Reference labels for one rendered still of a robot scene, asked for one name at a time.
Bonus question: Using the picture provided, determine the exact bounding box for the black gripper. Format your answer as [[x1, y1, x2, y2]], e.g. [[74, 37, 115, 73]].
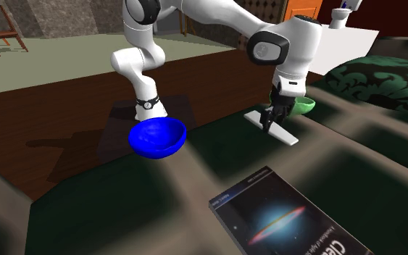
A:
[[259, 86, 296, 134]]

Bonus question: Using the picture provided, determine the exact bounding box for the white flat remote control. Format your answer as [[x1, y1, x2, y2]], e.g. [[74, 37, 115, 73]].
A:
[[243, 109, 300, 146]]

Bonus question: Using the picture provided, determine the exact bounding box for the green bowl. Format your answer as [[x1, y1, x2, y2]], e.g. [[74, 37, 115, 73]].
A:
[[269, 91, 317, 116]]

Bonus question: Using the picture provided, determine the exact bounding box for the bed with green brown cover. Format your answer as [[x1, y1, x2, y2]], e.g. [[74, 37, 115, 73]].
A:
[[25, 35, 408, 255]]

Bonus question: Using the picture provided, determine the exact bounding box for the dark robot stand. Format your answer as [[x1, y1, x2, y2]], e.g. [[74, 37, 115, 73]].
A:
[[96, 94, 198, 164]]

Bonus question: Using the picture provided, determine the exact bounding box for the white bedside cabinet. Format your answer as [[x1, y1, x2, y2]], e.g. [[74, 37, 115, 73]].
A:
[[309, 23, 380, 77]]

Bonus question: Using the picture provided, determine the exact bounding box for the dark galaxy cover book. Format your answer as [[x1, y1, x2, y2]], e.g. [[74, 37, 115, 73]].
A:
[[209, 165, 375, 255]]

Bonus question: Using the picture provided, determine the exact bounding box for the green patterned pillow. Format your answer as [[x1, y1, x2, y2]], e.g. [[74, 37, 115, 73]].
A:
[[325, 55, 408, 114]]

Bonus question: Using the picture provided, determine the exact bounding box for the orange door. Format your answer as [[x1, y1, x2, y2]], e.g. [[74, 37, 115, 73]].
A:
[[282, 0, 324, 22]]

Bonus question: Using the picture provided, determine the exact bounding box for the blue bowl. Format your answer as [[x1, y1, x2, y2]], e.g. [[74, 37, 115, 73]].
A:
[[128, 117, 188, 160]]

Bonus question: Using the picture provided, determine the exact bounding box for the brown wooden chair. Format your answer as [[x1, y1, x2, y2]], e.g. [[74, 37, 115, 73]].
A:
[[0, 2, 29, 58]]

